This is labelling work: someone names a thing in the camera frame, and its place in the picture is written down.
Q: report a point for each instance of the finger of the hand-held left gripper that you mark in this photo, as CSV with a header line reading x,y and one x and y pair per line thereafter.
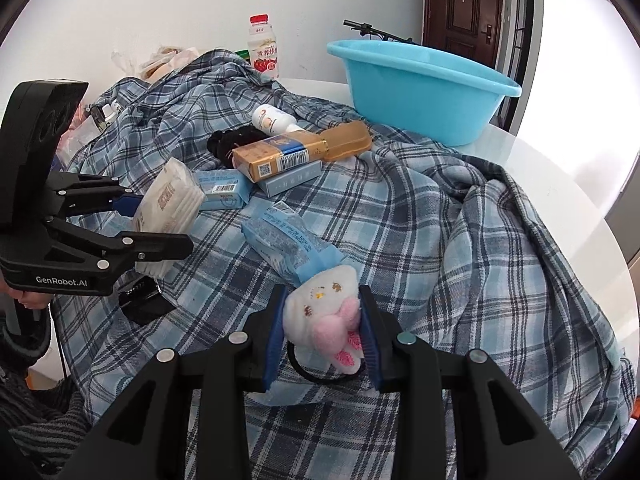
x,y
125,202
160,246

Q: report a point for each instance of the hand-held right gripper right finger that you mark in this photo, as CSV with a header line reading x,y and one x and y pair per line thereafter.
x,y
371,350

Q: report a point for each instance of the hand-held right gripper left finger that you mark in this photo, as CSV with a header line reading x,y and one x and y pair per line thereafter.
x,y
272,345

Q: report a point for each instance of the gold cigarette carton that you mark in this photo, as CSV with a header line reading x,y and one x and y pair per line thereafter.
x,y
270,155

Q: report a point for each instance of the white box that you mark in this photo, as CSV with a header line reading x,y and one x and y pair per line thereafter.
x,y
290,180

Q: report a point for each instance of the brown box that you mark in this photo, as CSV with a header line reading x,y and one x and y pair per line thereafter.
x,y
347,141

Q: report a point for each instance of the blue plastic basin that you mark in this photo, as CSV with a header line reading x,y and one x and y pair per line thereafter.
x,y
425,95

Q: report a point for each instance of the person's left forearm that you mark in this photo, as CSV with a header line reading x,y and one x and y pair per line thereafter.
x,y
30,410

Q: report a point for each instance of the person's left hand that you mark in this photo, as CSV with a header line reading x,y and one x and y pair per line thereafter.
x,y
32,301

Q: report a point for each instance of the clear plastic bag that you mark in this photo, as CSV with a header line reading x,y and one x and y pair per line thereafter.
x,y
80,142

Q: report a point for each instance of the pink plastic bag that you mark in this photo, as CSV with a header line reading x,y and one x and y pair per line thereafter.
x,y
75,117

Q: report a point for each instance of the dark tube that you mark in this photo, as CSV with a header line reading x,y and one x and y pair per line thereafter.
x,y
97,117

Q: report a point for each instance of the blue wet wipes pack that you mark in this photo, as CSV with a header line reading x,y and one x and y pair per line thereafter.
x,y
285,242
220,185

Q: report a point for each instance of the blue plaid cloth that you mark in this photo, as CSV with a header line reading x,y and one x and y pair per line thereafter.
x,y
450,240

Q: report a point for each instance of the plastic bag of bread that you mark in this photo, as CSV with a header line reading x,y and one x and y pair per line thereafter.
x,y
165,60

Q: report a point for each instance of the white lotion bottle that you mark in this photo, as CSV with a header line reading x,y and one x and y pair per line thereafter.
x,y
270,119

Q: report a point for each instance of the green and yellow container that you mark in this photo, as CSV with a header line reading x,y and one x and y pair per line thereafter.
x,y
242,56

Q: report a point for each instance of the red-capped yogurt drink bottle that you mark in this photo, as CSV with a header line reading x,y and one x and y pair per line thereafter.
x,y
264,50

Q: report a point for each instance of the gold refrigerator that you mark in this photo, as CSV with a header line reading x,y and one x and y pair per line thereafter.
x,y
627,225

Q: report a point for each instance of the black folding bicycle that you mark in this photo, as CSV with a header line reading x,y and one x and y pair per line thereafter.
x,y
370,27

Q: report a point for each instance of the black-framed glass door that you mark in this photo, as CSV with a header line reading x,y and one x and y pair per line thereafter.
x,y
520,35

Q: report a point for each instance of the brown entrance door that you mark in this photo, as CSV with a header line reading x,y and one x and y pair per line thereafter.
x,y
465,5

